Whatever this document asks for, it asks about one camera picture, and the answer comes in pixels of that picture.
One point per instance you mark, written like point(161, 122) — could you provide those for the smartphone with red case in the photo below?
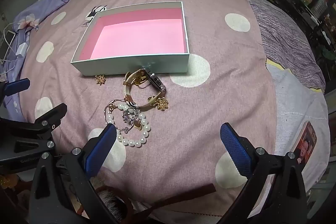
point(305, 145)

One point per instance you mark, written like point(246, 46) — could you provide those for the light grey printed sheet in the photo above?
point(294, 98)

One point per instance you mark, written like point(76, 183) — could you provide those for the pink polka dot blanket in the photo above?
point(210, 108)

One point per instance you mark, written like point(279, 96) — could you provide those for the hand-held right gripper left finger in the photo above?
point(101, 150)

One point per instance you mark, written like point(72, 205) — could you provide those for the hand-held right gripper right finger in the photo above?
point(236, 150)

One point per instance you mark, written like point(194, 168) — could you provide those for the grey fur trim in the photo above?
point(109, 200)

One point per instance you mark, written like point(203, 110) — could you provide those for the gold flower earring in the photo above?
point(100, 79)
point(162, 104)

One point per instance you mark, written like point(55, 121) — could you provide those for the purple grey striped blanket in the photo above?
point(283, 37)

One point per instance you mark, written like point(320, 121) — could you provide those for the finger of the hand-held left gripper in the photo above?
point(52, 115)
point(15, 87)

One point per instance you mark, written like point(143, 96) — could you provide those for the purple floral sheet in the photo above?
point(34, 11)

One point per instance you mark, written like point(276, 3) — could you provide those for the white box with pink lining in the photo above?
point(139, 37)

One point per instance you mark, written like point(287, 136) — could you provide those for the silver bangle with gold pendant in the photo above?
point(130, 115)

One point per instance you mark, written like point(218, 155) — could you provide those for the white charger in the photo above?
point(23, 49)

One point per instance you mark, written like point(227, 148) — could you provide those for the white tablet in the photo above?
point(9, 36)

